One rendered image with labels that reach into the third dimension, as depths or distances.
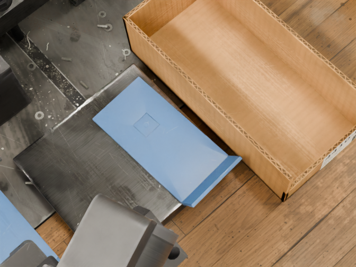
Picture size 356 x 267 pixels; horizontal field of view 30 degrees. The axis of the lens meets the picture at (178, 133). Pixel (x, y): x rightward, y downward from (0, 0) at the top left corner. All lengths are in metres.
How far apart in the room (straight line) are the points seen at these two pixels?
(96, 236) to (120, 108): 0.35
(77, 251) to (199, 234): 0.32
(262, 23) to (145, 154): 0.19
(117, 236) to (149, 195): 0.31
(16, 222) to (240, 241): 0.23
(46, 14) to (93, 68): 0.10
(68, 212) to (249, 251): 0.19
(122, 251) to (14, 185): 0.38
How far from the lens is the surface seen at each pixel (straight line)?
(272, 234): 0.69
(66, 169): 0.71
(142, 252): 0.39
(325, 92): 0.73
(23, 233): 0.62
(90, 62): 0.78
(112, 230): 0.38
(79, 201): 0.69
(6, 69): 0.70
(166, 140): 0.70
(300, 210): 0.70
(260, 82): 0.75
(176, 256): 0.47
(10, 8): 0.75
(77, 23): 0.81
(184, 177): 0.68
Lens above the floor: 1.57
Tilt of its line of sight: 67 degrees down
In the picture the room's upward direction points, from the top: 9 degrees counter-clockwise
